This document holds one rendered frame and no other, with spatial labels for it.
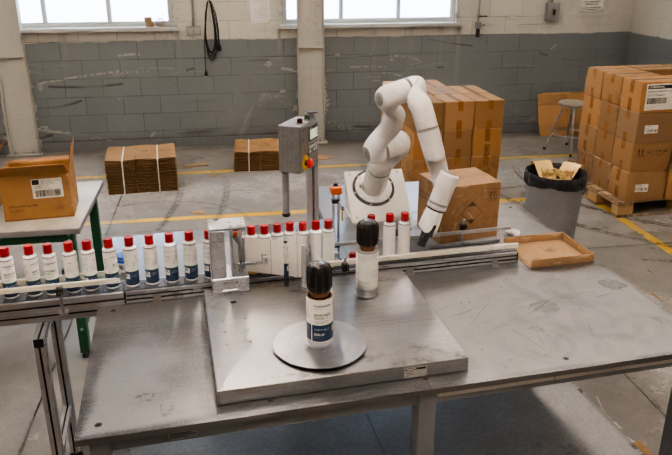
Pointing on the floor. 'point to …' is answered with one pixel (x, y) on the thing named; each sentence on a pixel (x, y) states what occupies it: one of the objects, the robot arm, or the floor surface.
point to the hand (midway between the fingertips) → (422, 241)
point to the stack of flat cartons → (141, 169)
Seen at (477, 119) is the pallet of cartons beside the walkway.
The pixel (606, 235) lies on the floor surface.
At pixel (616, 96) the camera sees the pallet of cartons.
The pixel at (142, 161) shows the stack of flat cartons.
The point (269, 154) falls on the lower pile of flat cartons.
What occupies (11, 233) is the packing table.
